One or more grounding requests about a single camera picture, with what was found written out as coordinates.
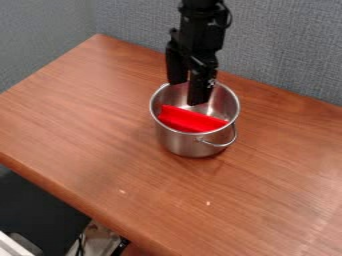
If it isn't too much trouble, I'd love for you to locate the white object at corner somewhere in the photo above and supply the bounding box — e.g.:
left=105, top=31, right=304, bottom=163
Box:
left=0, top=231, right=34, bottom=256

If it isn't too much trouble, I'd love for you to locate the grey table leg bracket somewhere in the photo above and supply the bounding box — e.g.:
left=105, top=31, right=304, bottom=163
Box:
left=65, top=220, right=128, bottom=256

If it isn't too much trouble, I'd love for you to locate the stainless steel pot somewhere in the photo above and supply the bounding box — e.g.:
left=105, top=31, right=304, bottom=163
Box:
left=149, top=82, right=240, bottom=158

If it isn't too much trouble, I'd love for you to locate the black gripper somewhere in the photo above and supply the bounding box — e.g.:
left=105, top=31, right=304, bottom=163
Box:
left=165, top=0, right=232, bottom=106

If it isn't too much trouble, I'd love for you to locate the red rectangular block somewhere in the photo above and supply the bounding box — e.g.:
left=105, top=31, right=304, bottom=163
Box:
left=157, top=105, right=228, bottom=133

